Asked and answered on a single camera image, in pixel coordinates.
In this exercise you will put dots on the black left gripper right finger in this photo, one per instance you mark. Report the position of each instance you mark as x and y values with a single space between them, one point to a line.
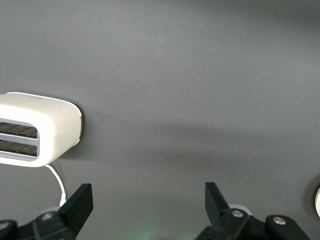
222 217

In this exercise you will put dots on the round cream plate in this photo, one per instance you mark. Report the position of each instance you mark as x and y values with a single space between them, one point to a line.
318 201

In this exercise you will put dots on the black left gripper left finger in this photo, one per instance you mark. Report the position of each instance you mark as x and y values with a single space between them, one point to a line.
72 215

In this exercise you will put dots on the cream white toaster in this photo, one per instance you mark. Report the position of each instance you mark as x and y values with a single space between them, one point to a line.
50 112

